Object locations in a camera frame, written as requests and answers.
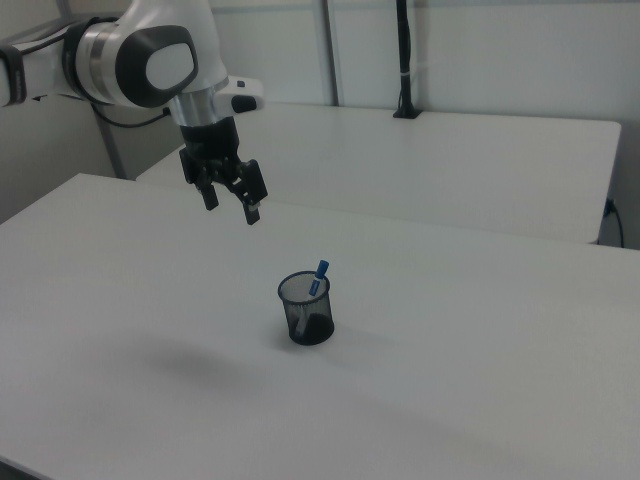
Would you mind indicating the black mesh pen cup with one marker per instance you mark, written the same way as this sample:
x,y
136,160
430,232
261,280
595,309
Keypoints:
x,y
315,327

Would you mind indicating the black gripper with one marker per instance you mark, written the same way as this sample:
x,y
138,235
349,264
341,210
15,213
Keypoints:
x,y
210,145

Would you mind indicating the black pole with clamp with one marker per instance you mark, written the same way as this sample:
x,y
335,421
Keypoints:
x,y
404,50

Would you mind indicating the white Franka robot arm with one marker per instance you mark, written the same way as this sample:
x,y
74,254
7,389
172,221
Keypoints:
x,y
165,60

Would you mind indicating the blue capped white marker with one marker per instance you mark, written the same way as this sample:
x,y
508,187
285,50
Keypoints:
x,y
322,267

